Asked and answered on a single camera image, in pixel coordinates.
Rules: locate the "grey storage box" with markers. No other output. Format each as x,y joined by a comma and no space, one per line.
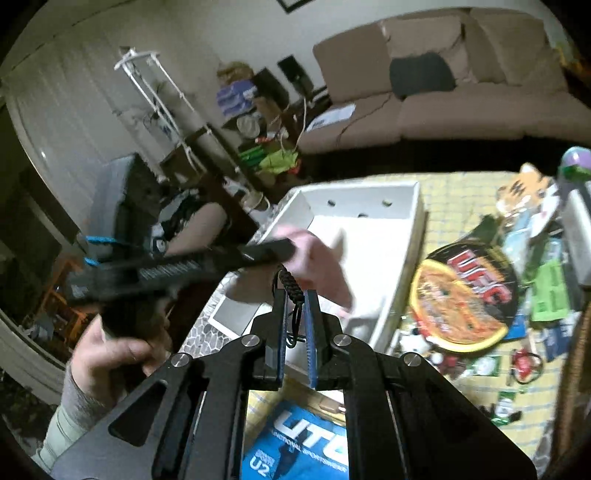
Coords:
120,184

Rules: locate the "yellow checked tablecloth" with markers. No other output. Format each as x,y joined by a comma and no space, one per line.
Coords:
461,203

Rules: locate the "dark wooden shelf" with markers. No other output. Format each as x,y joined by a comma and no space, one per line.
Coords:
268,87

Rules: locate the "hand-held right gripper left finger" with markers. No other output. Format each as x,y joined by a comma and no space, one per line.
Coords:
278,341

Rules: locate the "brown sofa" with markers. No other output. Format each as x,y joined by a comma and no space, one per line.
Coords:
461,115

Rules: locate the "white cardboard box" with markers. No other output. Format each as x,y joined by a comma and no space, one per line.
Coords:
369,230

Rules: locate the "green card packet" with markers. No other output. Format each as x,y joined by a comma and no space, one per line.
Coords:
549,290

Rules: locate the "person's left forearm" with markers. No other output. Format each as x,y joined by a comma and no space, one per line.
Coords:
64,424

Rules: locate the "instant noodle bowl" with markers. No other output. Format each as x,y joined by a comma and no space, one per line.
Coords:
461,300

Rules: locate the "orange wooden chair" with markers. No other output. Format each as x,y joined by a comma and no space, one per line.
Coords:
60,295

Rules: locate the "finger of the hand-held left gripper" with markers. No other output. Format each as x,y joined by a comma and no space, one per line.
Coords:
254,254

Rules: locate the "large blue printed box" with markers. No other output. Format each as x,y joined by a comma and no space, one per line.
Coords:
295,443

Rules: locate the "blue storage box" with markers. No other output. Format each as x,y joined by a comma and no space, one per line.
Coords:
235,97

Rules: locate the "purple round tin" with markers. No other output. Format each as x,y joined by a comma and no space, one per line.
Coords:
577,164

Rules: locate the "white rectangular case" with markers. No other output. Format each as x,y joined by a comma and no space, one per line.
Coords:
579,217

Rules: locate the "black speaker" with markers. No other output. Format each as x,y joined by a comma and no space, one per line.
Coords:
295,71

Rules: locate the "person's left hand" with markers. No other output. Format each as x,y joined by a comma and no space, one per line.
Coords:
106,355

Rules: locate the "white metal rack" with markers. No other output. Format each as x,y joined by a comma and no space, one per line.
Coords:
138,57

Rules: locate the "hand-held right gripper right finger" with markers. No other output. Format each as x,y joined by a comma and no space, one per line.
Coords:
311,337

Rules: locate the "white paper sheet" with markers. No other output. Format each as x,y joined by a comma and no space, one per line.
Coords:
332,117

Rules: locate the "tiger-shaped card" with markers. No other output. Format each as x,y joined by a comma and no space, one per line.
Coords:
526,189

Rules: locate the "grey pebble pattern mat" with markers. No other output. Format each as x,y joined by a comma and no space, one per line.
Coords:
203,337

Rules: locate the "framed wall picture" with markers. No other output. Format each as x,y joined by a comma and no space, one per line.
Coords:
291,4

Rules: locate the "white cat figurine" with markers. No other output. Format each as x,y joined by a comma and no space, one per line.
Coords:
408,341

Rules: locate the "black cushion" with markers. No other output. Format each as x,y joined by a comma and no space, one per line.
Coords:
422,74

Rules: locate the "white mug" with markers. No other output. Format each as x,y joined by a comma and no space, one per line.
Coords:
256,203

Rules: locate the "neon yellow cloth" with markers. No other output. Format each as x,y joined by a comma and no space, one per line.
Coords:
277,161

